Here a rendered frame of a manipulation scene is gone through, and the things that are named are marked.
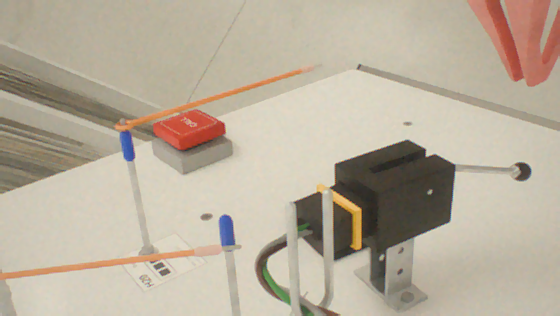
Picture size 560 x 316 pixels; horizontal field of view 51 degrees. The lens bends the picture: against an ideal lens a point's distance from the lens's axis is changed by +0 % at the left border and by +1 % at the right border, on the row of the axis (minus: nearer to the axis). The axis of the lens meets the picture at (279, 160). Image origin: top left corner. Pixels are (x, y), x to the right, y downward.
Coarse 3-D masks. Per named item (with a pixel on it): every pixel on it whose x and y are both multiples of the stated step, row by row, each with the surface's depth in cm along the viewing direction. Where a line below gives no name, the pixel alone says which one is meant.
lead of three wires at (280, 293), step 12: (300, 228) 32; (276, 240) 31; (264, 252) 30; (276, 252) 30; (264, 264) 28; (264, 276) 27; (264, 288) 26; (276, 288) 25; (288, 288) 25; (288, 300) 24; (300, 300) 24; (312, 312) 23
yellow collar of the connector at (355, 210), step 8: (320, 184) 34; (336, 200) 32; (344, 200) 32; (352, 208) 31; (360, 208) 31; (352, 216) 31; (360, 216) 31; (352, 224) 32; (360, 224) 32; (352, 232) 32; (360, 232) 32; (352, 240) 32; (360, 240) 32; (360, 248) 32
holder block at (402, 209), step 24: (408, 144) 36; (336, 168) 34; (360, 168) 34; (384, 168) 34; (408, 168) 33; (432, 168) 33; (360, 192) 33; (384, 192) 31; (408, 192) 32; (432, 192) 33; (384, 216) 32; (408, 216) 33; (432, 216) 34; (384, 240) 33
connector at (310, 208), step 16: (320, 192) 33; (336, 192) 33; (352, 192) 33; (304, 208) 32; (320, 208) 32; (336, 208) 32; (368, 208) 32; (320, 224) 31; (336, 224) 31; (368, 224) 32; (320, 240) 32; (336, 240) 31
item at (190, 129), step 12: (168, 120) 55; (180, 120) 55; (192, 120) 55; (204, 120) 55; (216, 120) 55; (156, 132) 55; (168, 132) 53; (180, 132) 53; (192, 132) 53; (204, 132) 53; (216, 132) 54; (180, 144) 52; (192, 144) 53
